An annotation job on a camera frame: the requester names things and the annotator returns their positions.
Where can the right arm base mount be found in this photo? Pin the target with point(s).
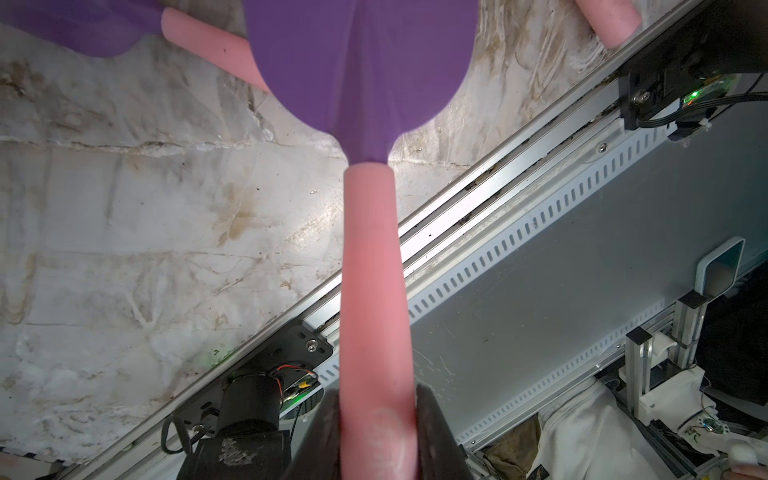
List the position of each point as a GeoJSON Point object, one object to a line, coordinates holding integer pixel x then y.
{"type": "Point", "coordinates": [683, 78]}

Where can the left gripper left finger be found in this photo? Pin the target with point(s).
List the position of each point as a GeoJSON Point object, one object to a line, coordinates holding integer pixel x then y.
{"type": "Point", "coordinates": [318, 457]}

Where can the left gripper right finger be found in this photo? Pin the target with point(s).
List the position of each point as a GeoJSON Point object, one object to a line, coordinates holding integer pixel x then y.
{"type": "Point", "coordinates": [439, 456]}

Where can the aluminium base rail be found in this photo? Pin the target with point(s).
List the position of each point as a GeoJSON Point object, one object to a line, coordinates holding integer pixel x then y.
{"type": "Point", "coordinates": [531, 180]}

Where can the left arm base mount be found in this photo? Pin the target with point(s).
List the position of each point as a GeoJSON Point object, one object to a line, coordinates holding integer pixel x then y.
{"type": "Point", "coordinates": [231, 428]}

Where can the purple trowel pink handle front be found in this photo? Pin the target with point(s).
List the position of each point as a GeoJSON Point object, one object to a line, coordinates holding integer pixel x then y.
{"type": "Point", "coordinates": [613, 21]}

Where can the purple trowel pink handle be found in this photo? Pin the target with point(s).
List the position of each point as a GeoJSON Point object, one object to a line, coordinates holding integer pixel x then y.
{"type": "Point", "coordinates": [365, 73]}
{"type": "Point", "coordinates": [613, 21]}
{"type": "Point", "coordinates": [110, 28]}

